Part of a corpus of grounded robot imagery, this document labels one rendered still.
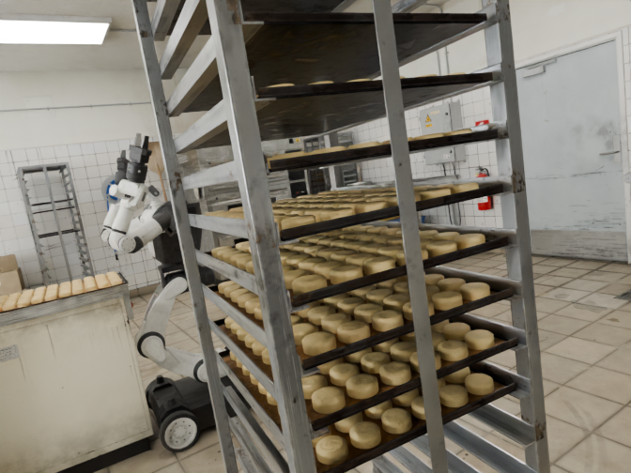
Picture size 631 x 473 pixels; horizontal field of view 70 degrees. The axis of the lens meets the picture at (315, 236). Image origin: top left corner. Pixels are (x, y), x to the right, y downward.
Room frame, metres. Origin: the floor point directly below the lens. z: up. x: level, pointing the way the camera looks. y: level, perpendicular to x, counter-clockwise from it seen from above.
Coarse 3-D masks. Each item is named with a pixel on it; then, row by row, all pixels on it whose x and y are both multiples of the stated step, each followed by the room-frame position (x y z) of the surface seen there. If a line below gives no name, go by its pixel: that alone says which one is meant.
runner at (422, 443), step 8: (416, 440) 1.07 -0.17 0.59; (424, 440) 1.05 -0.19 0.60; (424, 448) 1.03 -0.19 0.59; (448, 456) 0.97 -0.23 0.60; (456, 456) 0.95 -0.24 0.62; (448, 464) 0.96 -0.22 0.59; (456, 464) 0.95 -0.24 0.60; (464, 464) 0.92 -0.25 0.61; (456, 472) 0.93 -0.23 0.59; (464, 472) 0.92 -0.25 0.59; (472, 472) 0.90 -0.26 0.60; (480, 472) 0.88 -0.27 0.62
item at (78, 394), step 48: (0, 336) 1.97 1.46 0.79; (48, 336) 2.05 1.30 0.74; (96, 336) 2.14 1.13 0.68; (0, 384) 1.95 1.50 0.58; (48, 384) 2.03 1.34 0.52; (96, 384) 2.12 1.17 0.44; (0, 432) 1.93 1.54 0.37; (48, 432) 2.01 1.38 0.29; (96, 432) 2.09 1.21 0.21; (144, 432) 2.19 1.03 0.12
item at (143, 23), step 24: (144, 0) 1.12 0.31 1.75; (144, 24) 1.12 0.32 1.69; (144, 48) 1.11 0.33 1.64; (168, 120) 1.12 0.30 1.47; (168, 144) 1.12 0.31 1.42; (168, 168) 1.11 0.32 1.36; (192, 240) 1.12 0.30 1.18; (192, 264) 1.12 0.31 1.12; (192, 288) 1.11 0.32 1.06; (216, 360) 1.12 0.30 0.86; (216, 384) 1.12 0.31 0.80; (216, 408) 1.11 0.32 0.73
